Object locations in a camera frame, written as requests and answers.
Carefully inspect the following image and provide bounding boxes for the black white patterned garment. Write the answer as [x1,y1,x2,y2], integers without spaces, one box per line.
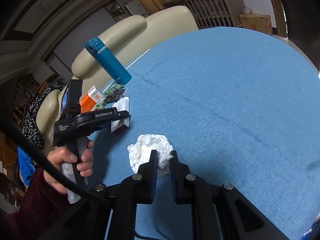
[23,83,65,150]

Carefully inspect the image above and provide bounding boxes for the person's left hand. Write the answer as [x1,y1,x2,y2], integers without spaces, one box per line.
[43,139,94,195]

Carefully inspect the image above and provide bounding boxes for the white tissue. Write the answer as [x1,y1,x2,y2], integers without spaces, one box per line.
[127,134,173,178]

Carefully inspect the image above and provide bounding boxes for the cardboard box by wall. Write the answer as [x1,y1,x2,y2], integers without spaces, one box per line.
[239,13,273,36]

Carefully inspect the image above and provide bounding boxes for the wooden slatted crib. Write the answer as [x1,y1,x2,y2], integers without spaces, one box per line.
[163,0,245,29]

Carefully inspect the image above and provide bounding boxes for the white plastic strip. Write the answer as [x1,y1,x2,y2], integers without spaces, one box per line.
[103,49,151,93]

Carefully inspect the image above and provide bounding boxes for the black cable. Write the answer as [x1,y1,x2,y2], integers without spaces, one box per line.
[0,119,106,202]

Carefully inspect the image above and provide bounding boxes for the green candy bag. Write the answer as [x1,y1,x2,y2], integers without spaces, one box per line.
[96,85,126,110]

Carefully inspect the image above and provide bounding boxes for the blue tablecloth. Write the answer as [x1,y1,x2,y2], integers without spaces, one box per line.
[89,27,319,239]

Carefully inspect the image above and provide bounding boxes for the white small carton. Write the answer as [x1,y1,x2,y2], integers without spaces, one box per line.
[111,96,130,133]

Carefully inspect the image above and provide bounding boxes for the cream leather sofa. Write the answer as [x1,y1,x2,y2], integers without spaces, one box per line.
[35,5,199,151]

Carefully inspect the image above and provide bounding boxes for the orange white carton box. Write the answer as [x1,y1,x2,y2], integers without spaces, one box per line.
[80,85,105,113]

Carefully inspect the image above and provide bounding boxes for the teal thermos bottle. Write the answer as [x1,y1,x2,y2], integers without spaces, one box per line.
[85,37,132,85]

